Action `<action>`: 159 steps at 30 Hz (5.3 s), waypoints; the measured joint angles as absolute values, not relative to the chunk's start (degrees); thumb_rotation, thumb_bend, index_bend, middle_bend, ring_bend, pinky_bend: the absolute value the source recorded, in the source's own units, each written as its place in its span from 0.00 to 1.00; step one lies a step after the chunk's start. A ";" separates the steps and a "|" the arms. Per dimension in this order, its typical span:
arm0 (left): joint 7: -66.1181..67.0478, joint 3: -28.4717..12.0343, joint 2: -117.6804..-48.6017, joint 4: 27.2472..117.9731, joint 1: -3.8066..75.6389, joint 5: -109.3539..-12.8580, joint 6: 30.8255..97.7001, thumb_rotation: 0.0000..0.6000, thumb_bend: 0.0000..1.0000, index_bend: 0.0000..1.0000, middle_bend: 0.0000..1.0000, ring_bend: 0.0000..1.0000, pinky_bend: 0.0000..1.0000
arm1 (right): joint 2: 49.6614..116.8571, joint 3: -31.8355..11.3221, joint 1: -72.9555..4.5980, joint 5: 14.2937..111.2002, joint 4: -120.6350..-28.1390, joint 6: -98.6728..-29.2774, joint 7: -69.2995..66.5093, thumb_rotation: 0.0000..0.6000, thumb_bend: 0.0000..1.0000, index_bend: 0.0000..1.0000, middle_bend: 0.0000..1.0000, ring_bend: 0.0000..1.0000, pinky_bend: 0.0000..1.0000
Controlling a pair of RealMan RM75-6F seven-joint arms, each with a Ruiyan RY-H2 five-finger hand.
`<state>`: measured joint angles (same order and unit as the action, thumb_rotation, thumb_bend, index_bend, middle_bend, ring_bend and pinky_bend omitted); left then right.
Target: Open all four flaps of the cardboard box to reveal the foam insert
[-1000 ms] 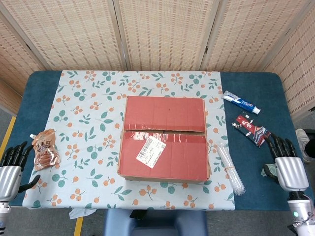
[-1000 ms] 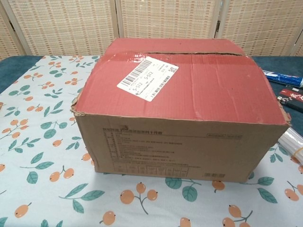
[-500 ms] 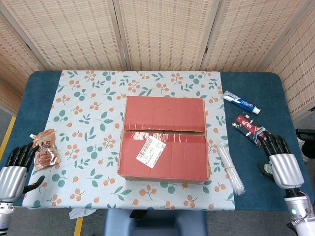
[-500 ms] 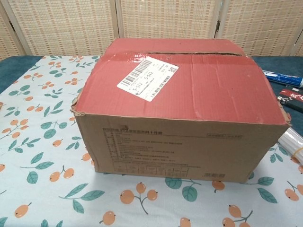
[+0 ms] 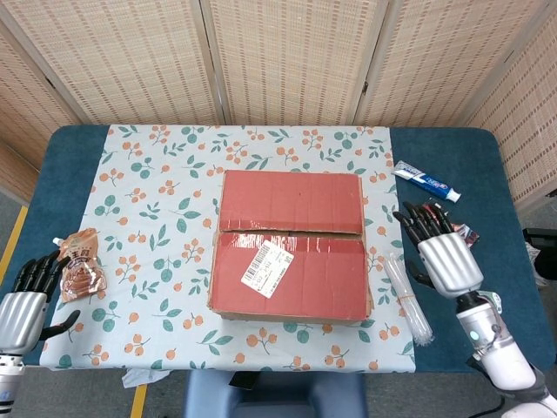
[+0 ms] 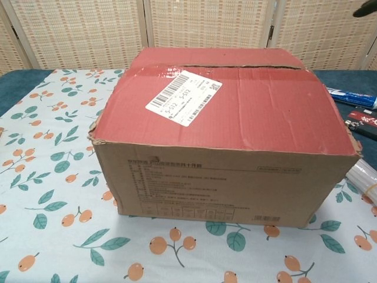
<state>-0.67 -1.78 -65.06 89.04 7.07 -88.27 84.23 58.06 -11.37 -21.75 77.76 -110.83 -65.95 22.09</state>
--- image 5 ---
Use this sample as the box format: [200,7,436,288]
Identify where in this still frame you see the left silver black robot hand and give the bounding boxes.
[0,249,82,354]

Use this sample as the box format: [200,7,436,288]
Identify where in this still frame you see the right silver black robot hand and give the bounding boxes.
[393,201,484,300]

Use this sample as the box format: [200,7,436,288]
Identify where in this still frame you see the red cardboard box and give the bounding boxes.
[206,168,375,326]

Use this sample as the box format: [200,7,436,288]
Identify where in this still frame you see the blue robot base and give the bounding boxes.
[182,371,369,418]

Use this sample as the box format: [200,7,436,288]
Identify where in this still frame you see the red black snack packet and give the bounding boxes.
[424,198,480,249]

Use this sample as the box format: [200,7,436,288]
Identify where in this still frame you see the bundle of clear straws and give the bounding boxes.
[382,253,434,347]

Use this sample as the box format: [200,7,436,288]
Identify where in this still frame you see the orange sauce pouch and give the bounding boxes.
[51,227,108,304]

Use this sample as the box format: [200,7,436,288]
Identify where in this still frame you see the white blue toothpaste tube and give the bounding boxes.
[391,159,462,204]

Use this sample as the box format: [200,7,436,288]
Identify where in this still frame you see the white crumpled bag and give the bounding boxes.
[524,241,546,287]

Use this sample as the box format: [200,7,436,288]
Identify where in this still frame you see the black object beside table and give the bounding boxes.
[521,227,557,287]

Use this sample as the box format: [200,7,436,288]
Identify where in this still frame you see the floral print tablecloth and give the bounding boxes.
[38,125,417,374]

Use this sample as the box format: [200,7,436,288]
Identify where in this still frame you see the bamboo folding screen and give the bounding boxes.
[0,0,557,214]

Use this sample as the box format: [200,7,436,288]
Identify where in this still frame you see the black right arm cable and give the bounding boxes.
[476,389,526,418]

